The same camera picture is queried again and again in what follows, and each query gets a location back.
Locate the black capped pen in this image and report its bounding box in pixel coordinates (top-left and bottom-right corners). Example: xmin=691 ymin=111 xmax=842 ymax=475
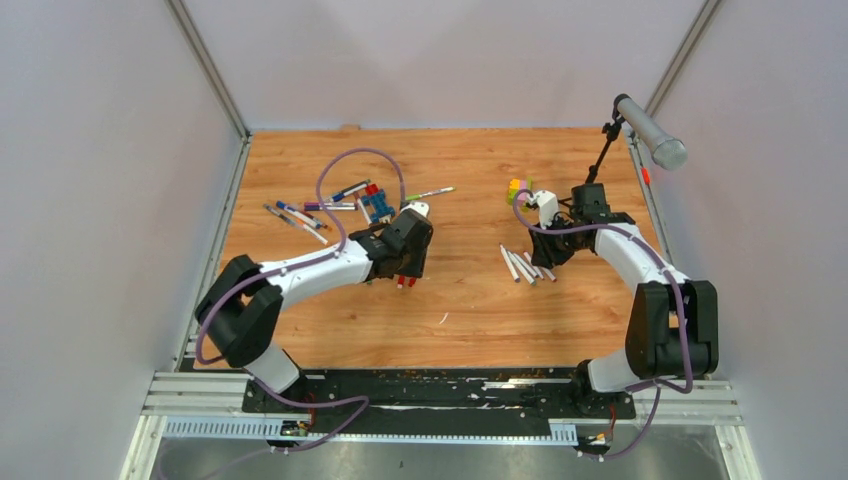
xmin=523 ymin=251 xmax=545 ymax=280

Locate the red capped short pen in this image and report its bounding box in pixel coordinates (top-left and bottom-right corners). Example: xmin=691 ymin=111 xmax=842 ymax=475
xmin=540 ymin=267 xmax=557 ymax=282

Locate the white pen body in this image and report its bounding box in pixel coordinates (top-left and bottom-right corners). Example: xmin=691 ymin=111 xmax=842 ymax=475
xmin=499 ymin=244 xmax=520 ymax=283

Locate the green capped white pen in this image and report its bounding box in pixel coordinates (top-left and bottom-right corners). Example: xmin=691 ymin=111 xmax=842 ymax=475
xmin=405 ymin=186 xmax=456 ymax=202

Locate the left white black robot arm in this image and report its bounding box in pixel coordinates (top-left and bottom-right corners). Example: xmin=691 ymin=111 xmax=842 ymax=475
xmin=194 ymin=201 xmax=434 ymax=413

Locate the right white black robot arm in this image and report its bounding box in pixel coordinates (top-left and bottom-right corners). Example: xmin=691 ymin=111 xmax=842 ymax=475
xmin=522 ymin=183 xmax=720 ymax=418

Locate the white pen by blocks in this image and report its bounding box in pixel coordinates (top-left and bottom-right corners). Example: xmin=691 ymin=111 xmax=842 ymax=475
xmin=355 ymin=195 xmax=371 ymax=225

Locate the blue capped pen upper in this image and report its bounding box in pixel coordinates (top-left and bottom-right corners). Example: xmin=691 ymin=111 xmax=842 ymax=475
xmin=323 ymin=179 xmax=371 ymax=203

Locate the blue capped pen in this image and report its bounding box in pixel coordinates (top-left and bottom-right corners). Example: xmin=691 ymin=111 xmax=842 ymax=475
xmin=276 ymin=201 xmax=326 ymax=229
xmin=323 ymin=179 xmax=371 ymax=203

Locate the orange capped pen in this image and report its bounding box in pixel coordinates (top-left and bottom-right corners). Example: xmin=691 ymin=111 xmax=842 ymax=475
xmin=301 ymin=223 xmax=329 ymax=245

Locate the blue capped pen left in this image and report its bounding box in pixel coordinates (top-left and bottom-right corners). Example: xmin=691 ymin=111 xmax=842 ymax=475
xmin=276 ymin=201 xmax=326 ymax=229

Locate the grey pen far left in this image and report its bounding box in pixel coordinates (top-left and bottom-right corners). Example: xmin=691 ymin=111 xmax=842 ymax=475
xmin=263 ymin=204 xmax=302 ymax=229

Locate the colourful block stack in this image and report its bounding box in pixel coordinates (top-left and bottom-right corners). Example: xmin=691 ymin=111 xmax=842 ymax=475
xmin=506 ymin=178 xmax=532 ymax=209

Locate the black microphone stand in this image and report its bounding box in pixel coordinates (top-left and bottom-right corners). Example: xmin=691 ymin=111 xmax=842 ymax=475
xmin=585 ymin=114 xmax=624 ymax=184

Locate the silver microphone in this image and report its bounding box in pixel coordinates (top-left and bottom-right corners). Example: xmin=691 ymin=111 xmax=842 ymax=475
xmin=613 ymin=94 xmax=688 ymax=171

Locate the blue red block toy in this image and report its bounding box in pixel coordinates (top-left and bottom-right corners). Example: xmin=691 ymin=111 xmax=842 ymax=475
xmin=360 ymin=184 xmax=396 ymax=224

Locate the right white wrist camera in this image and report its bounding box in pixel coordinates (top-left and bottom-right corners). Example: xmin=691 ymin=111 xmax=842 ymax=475
xmin=528 ymin=190 xmax=560 ymax=229

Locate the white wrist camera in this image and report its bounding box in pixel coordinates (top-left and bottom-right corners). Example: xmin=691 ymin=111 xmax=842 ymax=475
xmin=398 ymin=201 xmax=430 ymax=224
xmin=528 ymin=190 xmax=560 ymax=229

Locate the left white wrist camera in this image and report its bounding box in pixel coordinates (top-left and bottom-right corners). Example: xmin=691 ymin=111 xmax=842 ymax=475
xmin=398 ymin=201 xmax=430 ymax=224

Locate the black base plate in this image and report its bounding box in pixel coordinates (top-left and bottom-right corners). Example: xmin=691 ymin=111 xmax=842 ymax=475
xmin=241 ymin=367 xmax=636 ymax=436

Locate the slotted cable duct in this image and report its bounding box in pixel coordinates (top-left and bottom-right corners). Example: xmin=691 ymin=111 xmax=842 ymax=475
xmin=162 ymin=415 xmax=579 ymax=446

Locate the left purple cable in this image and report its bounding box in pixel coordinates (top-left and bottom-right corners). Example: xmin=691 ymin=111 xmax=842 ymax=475
xmin=193 ymin=147 xmax=409 ymax=452

